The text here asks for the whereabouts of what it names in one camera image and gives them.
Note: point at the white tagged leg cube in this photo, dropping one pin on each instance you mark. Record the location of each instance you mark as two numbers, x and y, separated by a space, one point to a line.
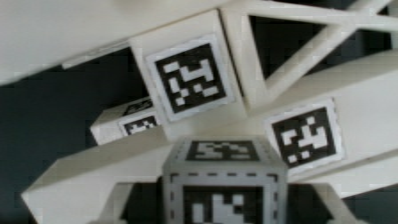
224 182

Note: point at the white chair leg block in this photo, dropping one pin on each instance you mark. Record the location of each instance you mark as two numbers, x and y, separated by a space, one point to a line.
125 120

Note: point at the white chair back part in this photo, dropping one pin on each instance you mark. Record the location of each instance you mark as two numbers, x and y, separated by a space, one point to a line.
315 61

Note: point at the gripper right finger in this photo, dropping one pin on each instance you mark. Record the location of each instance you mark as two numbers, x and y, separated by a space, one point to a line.
317 206

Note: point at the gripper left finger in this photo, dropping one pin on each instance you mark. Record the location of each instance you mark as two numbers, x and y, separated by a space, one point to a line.
134 205

